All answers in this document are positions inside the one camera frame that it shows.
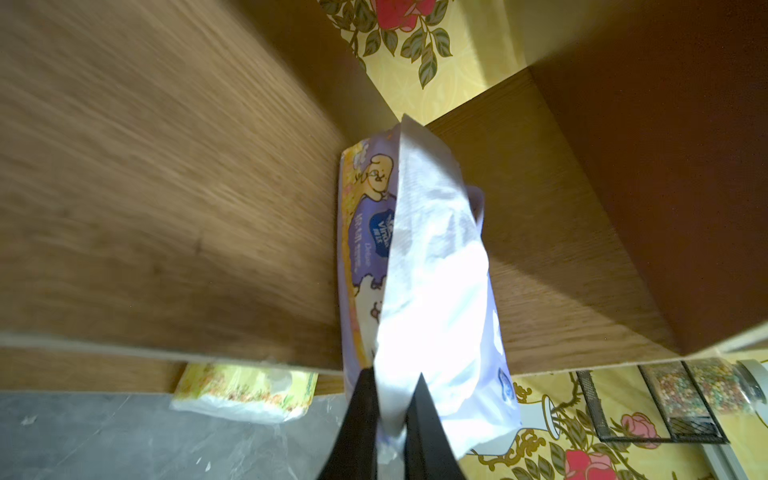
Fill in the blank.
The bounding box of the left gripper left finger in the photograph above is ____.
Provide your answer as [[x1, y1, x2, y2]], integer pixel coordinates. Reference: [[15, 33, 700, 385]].
[[317, 368, 380, 480]]

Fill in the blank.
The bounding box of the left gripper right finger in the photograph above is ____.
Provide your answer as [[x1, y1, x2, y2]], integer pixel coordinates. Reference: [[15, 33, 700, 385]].
[[404, 375, 466, 480]]

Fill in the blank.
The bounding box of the yellow floral pack bottom shelf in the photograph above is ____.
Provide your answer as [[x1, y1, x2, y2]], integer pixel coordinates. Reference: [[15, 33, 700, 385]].
[[170, 363, 318, 425]]

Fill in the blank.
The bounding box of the white purple tissue pack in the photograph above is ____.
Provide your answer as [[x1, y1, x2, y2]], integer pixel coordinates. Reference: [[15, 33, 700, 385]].
[[337, 117, 521, 462]]

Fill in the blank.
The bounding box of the wooden three-tier shelf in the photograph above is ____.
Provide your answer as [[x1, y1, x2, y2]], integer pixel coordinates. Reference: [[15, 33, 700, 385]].
[[1, 1, 767, 392]]

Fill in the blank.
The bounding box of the clear jar white lid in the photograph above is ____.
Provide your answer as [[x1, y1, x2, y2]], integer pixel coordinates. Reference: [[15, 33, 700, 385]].
[[641, 358, 767, 418]]

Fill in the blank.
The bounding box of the black wire wall basket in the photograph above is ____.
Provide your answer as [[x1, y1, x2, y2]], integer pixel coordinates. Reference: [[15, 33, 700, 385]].
[[576, 365, 729, 447]]

